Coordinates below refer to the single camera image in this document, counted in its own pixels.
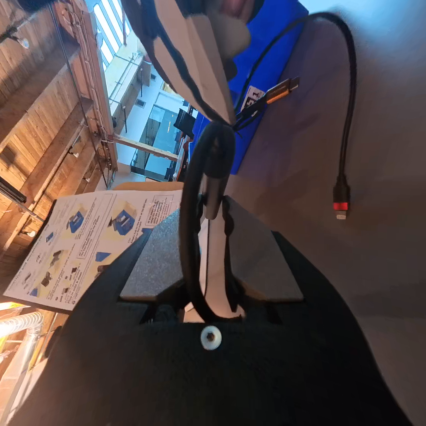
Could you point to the wooden ceiling beam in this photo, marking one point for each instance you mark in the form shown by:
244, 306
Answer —
146, 148

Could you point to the printed instruction sheet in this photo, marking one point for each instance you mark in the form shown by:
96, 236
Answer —
83, 239

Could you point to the blue plastic bin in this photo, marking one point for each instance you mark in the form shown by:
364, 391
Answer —
286, 13

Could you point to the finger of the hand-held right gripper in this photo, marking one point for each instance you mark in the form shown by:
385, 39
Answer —
206, 60
176, 80

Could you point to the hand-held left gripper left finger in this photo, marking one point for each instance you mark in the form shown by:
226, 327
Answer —
156, 263

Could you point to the person's right hand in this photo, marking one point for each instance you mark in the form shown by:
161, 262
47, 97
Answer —
233, 30

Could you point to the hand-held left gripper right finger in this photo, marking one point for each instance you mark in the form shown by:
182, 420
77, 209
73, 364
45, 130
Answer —
259, 259

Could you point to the dark grey usb hub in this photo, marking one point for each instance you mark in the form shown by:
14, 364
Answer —
214, 196

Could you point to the silver ventilation duct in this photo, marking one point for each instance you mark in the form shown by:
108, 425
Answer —
20, 321

